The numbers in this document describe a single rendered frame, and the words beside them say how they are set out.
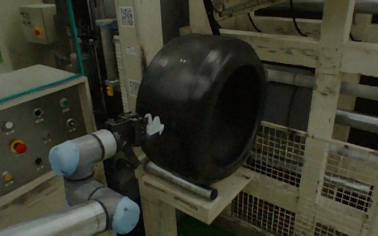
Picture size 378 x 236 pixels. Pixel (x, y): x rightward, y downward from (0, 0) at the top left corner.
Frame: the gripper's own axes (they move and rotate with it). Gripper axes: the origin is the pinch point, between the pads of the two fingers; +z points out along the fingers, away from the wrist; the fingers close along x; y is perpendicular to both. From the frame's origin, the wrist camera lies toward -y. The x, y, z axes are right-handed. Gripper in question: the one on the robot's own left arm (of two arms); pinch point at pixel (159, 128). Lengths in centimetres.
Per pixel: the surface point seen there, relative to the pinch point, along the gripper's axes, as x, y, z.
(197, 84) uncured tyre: -8.0, 14.2, 7.7
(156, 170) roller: 17.4, -28.6, 16.9
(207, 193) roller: -8.2, -28.9, 16.8
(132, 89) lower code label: 34.3, 2.2, 20.5
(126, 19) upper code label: 32.9, 30.8, 17.0
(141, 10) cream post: 26.6, 34.4, 18.5
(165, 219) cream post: 27, -68, 33
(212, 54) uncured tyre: -7.4, 22.3, 15.9
